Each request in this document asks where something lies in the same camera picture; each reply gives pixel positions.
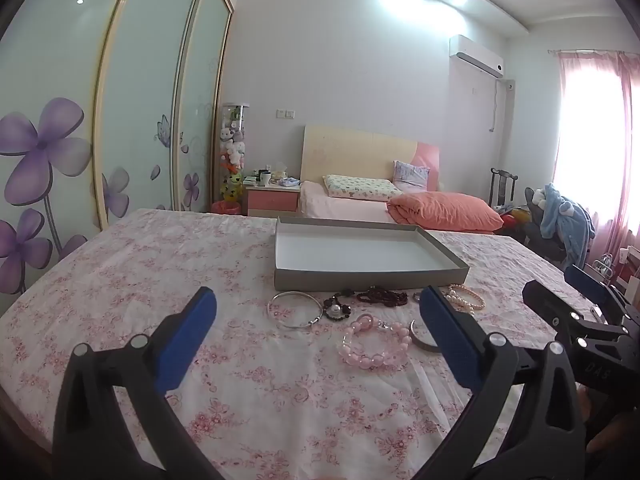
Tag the thin silver bangle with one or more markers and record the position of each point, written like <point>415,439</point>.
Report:
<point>295,293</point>

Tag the beige pink headboard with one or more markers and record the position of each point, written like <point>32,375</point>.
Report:
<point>350,152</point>

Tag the black and white mug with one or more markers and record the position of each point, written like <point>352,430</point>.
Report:
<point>264,178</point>

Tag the orange duvet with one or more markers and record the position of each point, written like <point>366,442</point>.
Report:
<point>445,212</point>

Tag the grey pearl earring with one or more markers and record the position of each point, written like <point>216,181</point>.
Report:
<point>334,311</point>

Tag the blue white cloth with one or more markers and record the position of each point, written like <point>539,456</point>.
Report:
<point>290,182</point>

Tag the pink curtain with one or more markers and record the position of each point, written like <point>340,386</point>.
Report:
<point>600,135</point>

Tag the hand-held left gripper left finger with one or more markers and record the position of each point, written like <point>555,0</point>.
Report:
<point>190,340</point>

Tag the grey cardboard box tray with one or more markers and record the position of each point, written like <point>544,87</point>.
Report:
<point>350,255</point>

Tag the dark wooden chair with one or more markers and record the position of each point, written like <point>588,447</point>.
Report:
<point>502,185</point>

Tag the bed with pink sheet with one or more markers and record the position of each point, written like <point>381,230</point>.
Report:
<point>340,206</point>

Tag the white air conditioner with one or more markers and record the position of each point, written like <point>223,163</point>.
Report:
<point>475,55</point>

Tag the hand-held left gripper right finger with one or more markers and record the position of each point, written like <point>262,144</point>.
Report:
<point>450,340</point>

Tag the floral sliding door wardrobe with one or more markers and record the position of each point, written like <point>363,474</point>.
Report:
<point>140,85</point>

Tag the red yellow toy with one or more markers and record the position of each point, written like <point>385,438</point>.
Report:
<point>515,217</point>

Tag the pink floral tablecloth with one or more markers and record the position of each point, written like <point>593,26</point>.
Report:
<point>250,400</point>

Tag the silver black hair clip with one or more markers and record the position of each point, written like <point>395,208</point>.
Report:
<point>384,326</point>

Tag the plush toy display tube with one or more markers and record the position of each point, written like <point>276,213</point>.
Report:
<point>234,155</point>

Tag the pink nightstand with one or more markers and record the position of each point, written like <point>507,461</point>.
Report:
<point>270,201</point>

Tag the engraved silver cuff bangle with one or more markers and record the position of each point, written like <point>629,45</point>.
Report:
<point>417,341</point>

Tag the red waste bin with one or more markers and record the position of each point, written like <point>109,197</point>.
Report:
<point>226,208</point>

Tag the light blue garment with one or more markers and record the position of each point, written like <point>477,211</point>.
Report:
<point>567,220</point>

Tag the floral print pillow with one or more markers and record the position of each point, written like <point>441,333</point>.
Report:
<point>360,187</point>

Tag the air conditioner pipe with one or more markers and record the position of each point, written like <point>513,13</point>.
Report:
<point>495,105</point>

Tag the person's right hand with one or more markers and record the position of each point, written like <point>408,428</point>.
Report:
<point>602,435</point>

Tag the grey chair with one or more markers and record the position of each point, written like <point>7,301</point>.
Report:
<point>537,240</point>

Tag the white wall switch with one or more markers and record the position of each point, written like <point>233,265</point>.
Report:
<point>285,113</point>

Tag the lilac pillow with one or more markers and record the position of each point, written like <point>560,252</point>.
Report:
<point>410,176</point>

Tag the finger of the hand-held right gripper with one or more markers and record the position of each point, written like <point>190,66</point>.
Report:
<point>550,305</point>
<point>595,291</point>

